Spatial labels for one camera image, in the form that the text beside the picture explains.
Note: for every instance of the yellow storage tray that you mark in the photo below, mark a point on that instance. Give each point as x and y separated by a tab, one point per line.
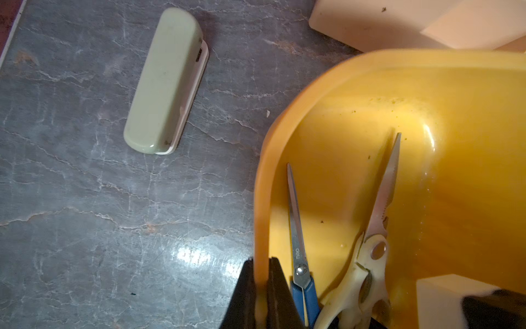
459	204

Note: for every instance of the wooden desk file organizer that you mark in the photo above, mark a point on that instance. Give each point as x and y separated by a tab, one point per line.
371	25

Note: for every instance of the beige handled scissors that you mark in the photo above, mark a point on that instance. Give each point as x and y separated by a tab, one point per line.
364	285

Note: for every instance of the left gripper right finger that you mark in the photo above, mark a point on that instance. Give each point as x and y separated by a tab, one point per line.
282	313

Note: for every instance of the pale green stapler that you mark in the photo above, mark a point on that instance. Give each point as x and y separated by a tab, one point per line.
168	84

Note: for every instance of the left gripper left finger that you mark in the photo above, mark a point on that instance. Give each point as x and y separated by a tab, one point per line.
241	310

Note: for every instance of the blue handled small scissors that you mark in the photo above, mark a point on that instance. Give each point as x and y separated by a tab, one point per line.
303	285

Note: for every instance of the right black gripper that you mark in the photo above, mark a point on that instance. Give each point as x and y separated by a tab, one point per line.
500	309

